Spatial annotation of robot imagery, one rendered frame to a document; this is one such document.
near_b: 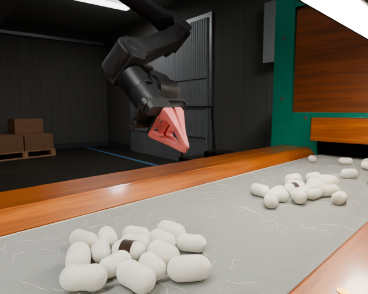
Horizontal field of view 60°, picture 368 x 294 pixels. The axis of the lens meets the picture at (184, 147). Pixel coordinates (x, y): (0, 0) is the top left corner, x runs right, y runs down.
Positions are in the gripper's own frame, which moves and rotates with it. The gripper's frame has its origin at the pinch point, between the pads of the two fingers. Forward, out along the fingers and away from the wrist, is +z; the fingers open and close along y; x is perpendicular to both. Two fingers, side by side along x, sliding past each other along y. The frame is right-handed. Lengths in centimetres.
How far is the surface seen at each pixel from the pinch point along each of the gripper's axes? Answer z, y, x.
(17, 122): -446, 161, 402
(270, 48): -172, 303, 44
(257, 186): 12.0, 6.7, -1.9
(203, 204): 10.5, -2.6, 1.7
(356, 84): -3, 64, -15
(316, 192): 18.2, 11.7, -6.7
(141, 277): 19.1, -24.2, -7.8
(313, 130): -1, 56, 1
